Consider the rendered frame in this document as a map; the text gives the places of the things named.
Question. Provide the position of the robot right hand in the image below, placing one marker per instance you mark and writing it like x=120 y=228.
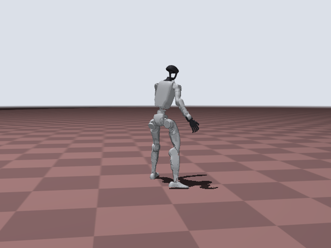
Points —
x=193 y=124

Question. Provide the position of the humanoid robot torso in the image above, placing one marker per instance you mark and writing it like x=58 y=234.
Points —
x=163 y=99

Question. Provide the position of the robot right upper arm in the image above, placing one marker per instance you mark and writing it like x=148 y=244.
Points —
x=177 y=91

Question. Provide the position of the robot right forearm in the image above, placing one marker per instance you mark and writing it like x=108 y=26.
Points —
x=183 y=109

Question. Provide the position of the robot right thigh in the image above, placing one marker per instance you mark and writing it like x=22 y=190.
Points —
x=173 y=133

